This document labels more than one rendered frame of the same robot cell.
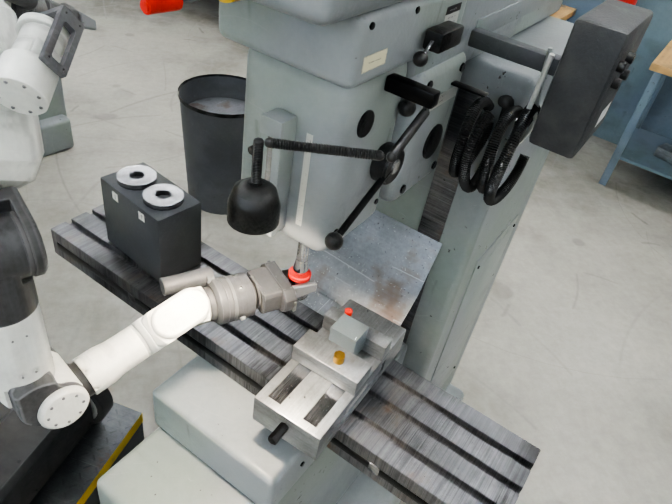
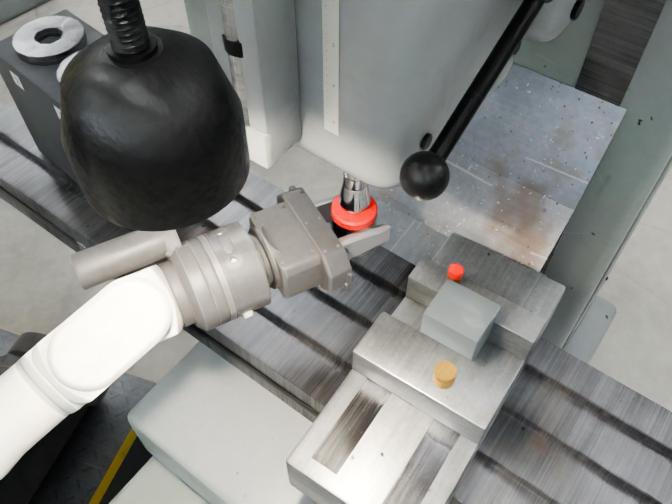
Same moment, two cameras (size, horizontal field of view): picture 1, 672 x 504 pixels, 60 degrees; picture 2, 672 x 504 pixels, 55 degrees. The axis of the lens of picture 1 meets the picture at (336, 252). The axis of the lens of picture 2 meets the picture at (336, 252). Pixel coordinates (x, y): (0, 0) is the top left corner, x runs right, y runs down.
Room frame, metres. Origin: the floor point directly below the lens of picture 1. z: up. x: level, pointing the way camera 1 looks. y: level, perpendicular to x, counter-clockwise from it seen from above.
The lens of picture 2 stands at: (0.46, 0.02, 1.66)
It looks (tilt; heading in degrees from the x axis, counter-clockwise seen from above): 53 degrees down; 8
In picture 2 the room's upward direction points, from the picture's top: straight up
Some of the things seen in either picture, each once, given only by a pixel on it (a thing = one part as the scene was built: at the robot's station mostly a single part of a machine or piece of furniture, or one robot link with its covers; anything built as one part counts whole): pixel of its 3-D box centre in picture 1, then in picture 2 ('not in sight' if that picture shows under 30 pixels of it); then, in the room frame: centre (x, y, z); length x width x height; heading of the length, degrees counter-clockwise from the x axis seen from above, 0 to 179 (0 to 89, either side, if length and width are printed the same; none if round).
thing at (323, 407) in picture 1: (335, 364); (436, 371); (0.79, -0.04, 1.02); 0.35 x 0.15 x 0.11; 154
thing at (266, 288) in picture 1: (255, 292); (269, 257); (0.83, 0.14, 1.14); 0.13 x 0.12 x 0.10; 37
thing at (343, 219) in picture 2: (299, 273); (354, 209); (0.89, 0.06, 1.16); 0.05 x 0.05 x 0.01
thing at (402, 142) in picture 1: (409, 133); not in sight; (0.75, -0.07, 1.58); 0.17 x 0.01 x 0.01; 164
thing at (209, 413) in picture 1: (283, 379); (346, 365); (0.89, 0.07, 0.83); 0.50 x 0.35 x 0.12; 152
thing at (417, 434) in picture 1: (266, 338); (309, 307); (0.91, 0.12, 0.93); 1.24 x 0.23 x 0.08; 62
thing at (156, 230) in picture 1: (152, 219); (94, 113); (1.09, 0.45, 1.07); 0.22 x 0.12 x 0.20; 56
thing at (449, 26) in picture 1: (432, 42); not in sight; (0.88, -0.08, 1.66); 0.12 x 0.04 x 0.04; 152
